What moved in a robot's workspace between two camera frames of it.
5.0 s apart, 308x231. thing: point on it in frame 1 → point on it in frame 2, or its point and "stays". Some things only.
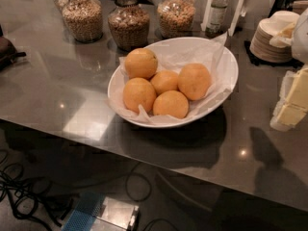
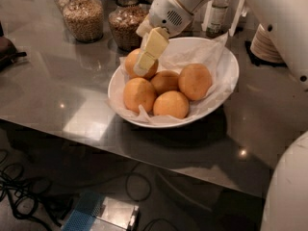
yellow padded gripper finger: [284, 38] → [144, 28]
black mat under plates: [259, 62] stays
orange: [141, 63] stays
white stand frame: [238, 13] stays
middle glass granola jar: [128, 22] stays
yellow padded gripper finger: [293, 104] → [157, 39]
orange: [165, 81] stays
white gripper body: [300, 38] → [165, 12]
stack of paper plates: [268, 28] stays
